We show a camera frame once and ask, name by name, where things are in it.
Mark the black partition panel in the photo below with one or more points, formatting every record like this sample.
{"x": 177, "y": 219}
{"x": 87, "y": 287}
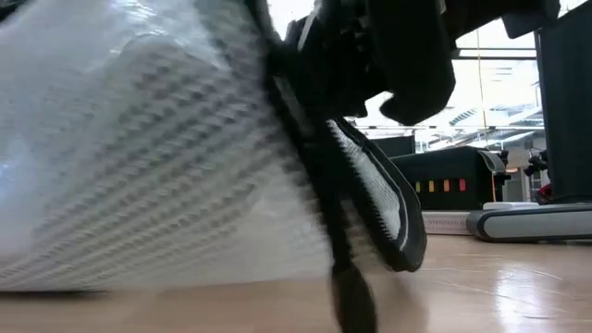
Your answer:
{"x": 566, "y": 115}

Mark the grey device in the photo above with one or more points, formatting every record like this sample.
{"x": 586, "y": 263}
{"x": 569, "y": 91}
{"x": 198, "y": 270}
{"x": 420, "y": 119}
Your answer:
{"x": 532, "y": 224}

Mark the background black camera rig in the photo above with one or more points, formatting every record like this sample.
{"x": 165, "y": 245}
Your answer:
{"x": 535, "y": 163}

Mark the white printed box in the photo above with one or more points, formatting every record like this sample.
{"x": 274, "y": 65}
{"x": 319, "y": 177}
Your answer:
{"x": 446, "y": 223}

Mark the black background cabinet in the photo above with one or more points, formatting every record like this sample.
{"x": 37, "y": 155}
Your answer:
{"x": 398, "y": 145}

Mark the white item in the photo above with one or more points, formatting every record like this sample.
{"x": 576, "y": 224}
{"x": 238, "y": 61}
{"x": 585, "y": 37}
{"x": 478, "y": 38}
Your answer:
{"x": 509, "y": 206}

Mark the clear mesh zip pouch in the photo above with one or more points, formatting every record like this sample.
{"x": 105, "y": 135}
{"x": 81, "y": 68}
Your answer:
{"x": 139, "y": 162}

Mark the black network switch box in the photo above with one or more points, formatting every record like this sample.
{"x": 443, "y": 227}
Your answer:
{"x": 444, "y": 199}

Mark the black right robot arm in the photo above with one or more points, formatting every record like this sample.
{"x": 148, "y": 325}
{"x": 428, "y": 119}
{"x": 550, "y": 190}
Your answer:
{"x": 509, "y": 14}

